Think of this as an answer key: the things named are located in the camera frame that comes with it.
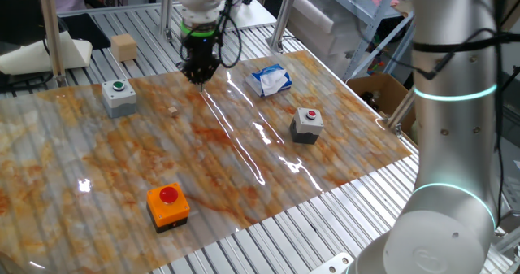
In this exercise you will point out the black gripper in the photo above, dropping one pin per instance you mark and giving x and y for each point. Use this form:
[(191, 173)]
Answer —
[(201, 50)]

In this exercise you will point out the small wooden block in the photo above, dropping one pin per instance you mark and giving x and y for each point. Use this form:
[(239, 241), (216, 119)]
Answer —
[(173, 111)]

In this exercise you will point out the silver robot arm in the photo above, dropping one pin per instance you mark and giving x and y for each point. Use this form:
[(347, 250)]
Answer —
[(451, 144)]

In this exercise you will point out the blue tissue pack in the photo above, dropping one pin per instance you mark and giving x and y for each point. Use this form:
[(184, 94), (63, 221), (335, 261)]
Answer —
[(270, 81)]

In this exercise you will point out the large wooden cube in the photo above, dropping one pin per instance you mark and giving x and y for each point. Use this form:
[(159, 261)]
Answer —
[(124, 48)]

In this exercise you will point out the white box green button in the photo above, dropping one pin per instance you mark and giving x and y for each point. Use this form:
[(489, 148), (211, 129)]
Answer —
[(119, 97)]

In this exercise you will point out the marble pattern plastic mat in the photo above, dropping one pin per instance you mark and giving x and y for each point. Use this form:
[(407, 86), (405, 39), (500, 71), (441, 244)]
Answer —
[(122, 152)]

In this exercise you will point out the white box red button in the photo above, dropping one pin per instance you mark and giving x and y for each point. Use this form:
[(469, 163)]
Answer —
[(306, 125)]

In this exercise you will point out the black pad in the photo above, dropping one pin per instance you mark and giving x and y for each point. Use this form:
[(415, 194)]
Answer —
[(85, 28)]

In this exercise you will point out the white foam box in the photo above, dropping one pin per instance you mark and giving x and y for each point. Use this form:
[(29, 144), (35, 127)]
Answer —
[(325, 34)]

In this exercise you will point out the orange emergency stop button box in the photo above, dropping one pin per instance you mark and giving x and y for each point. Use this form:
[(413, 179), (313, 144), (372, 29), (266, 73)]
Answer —
[(167, 209)]

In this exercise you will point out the cardboard box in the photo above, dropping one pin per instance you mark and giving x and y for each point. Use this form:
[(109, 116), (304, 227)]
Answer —
[(359, 83)]

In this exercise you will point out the grey metal shelf rack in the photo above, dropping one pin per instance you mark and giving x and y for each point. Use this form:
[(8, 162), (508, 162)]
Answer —
[(371, 26)]

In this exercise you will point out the black monitor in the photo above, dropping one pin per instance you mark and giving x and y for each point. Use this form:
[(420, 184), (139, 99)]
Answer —
[(20, 14)]

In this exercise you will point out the aluminium brace bar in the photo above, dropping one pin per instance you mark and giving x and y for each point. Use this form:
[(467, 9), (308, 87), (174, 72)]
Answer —
[(402, 111)]

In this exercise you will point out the aluminium upright post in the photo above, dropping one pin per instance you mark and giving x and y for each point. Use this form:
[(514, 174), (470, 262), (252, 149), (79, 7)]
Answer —
[(165, 22)]

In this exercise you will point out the slanted aluminium post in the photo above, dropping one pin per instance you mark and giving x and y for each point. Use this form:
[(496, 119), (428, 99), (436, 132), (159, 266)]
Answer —
[(282, 18)]

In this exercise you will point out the tan vertical post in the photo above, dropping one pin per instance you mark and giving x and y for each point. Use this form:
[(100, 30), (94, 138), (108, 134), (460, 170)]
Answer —
[(50, 30)]

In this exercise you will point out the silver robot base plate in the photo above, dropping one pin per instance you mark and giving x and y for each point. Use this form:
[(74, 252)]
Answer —
[(331, 266)]

